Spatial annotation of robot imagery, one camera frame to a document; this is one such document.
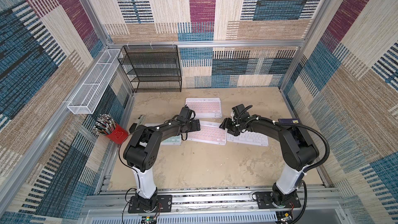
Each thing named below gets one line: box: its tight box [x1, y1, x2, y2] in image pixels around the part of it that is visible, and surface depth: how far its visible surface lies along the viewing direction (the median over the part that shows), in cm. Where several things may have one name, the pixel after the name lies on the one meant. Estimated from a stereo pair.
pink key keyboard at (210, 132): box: [187, 120, 228, 146], surface depth 98 cm
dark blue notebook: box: [277, 118, 300, 124], surface depth 104 cm
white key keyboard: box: [226, 129, 269, 147], surface depth 96 cm
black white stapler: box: [129, 114, 146, 134], surface depth 103 cm
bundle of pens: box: [92, 114, 117, 136], surface depth 84 cm
